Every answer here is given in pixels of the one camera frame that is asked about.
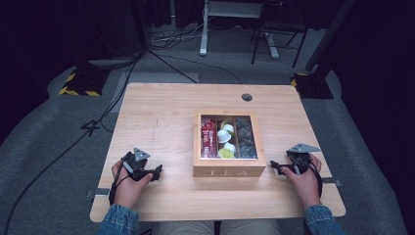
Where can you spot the white desk leg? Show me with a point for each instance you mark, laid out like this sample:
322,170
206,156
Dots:
271,45
205,36

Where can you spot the white capsule green foil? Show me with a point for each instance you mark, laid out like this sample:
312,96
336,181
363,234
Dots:
228,126
225,153
231,147

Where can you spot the pile of red sachets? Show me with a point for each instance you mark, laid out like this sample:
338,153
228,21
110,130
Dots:
208,138

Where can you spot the grey metal table bracket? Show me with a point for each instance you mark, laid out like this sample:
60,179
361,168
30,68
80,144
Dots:
332,181
98,192

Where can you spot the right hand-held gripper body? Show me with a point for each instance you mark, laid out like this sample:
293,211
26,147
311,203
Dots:
299,160

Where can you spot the black slanted stand pole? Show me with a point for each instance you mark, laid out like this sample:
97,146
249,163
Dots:
329,36

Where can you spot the person's left hand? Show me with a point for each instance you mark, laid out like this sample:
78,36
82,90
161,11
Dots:
125,191

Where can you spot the white desk top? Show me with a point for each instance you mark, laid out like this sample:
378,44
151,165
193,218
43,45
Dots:
235,9

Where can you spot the black stand base hazard stripes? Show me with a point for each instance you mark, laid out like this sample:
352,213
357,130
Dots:
86,81
313,86

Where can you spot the black chair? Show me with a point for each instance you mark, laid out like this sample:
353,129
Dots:
280,19

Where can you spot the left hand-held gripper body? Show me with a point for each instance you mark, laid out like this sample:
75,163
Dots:
135,164

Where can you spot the person's right hand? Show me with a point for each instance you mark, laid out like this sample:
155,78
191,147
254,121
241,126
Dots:
306,187

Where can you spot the pile of dark tea bags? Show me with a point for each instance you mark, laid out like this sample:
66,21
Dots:
246,138

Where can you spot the wooden tea box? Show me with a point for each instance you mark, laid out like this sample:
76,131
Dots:
228,172

